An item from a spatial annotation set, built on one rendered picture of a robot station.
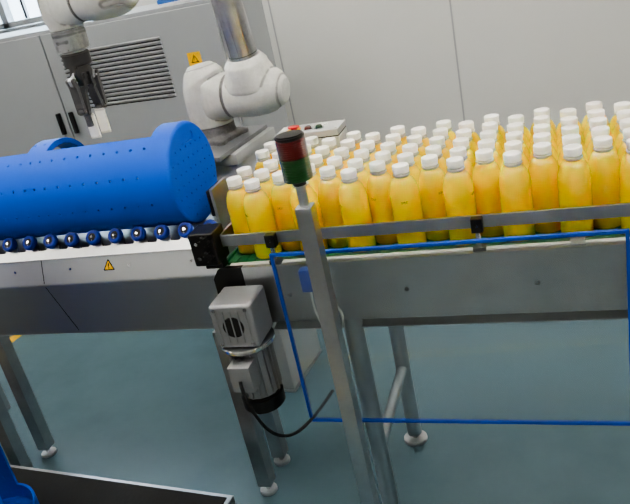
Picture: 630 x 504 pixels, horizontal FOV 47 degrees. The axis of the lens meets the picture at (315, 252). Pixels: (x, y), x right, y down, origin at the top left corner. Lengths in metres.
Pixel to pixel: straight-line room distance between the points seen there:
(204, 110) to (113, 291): 0.76
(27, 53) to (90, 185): 2.34
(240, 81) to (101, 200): 0.70
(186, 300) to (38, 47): 2.43
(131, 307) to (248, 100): 0.80
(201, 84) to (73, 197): 0.72
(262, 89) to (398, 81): 2.30
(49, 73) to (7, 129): 0.52
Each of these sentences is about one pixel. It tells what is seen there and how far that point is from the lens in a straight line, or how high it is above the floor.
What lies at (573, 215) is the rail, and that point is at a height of 0.96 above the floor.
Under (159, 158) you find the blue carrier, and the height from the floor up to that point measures 1.17.
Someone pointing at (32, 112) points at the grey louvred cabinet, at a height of 1.03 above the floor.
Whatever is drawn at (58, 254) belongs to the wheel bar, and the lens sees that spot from 2.25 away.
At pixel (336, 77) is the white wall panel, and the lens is 4.80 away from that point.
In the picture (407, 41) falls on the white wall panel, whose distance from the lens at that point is 4.61.
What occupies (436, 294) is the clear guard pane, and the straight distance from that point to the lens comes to 1.69.
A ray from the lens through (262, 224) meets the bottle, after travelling 1.80.
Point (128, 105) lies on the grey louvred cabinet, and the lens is 4.00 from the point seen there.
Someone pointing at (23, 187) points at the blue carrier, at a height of 1.14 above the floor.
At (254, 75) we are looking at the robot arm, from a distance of 2.47.
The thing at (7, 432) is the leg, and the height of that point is 0.23.
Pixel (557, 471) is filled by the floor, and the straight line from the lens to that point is 2.42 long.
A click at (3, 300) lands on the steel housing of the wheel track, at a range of 2.46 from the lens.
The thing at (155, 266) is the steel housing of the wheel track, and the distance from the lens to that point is 2.07.
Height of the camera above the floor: 1.62
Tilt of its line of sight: 23 degrees down
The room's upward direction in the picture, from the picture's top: 12 degrees counter-clockwise
